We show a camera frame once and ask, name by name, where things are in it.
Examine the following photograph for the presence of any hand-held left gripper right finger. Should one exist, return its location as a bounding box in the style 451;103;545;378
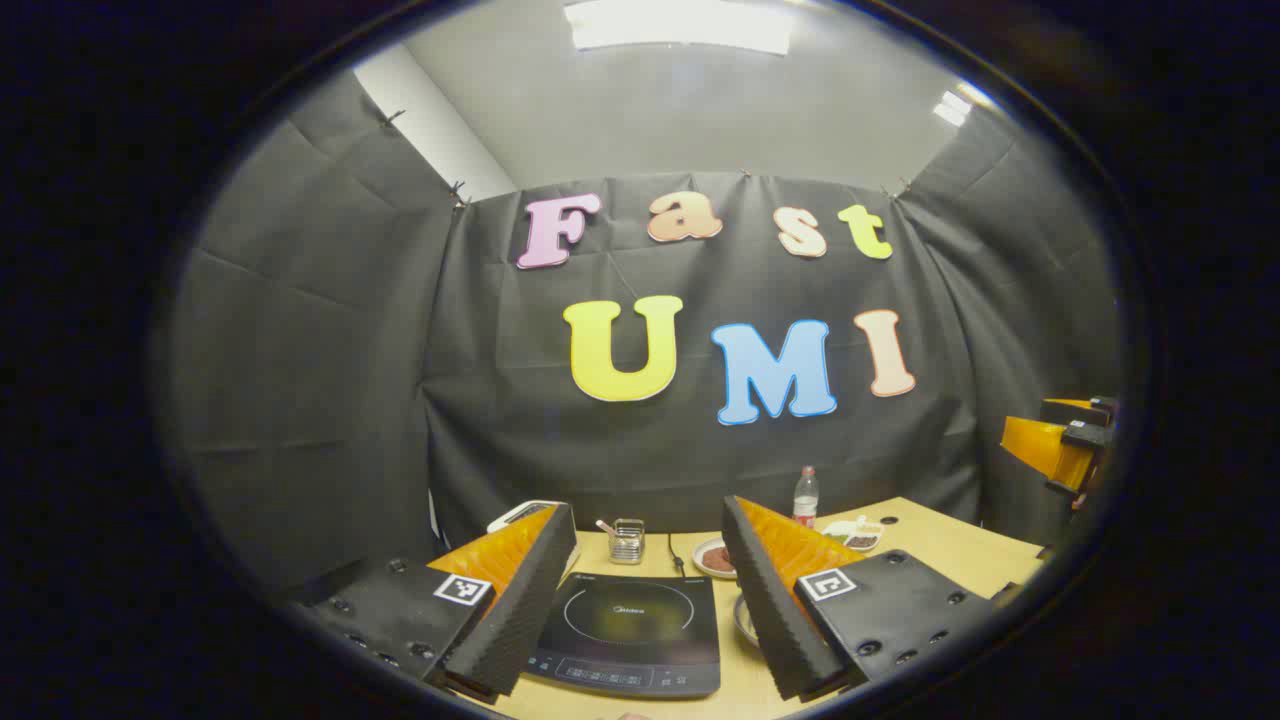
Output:
722;495;1001;701

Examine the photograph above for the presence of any white divided bean dish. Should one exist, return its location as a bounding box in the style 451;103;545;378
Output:
822;516;885;553

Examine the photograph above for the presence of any white toaster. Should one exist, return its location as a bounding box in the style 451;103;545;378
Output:
487;500;561;534

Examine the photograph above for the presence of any large ceiling light panel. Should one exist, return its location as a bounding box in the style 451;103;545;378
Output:
563;0;796;56

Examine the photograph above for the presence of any black induction cooktop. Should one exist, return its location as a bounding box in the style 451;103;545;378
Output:
520;572;723;699

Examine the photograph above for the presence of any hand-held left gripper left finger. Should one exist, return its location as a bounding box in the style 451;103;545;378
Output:
300;502;579;701

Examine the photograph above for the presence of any white oval plate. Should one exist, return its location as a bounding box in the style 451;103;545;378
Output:
692;537;741;581

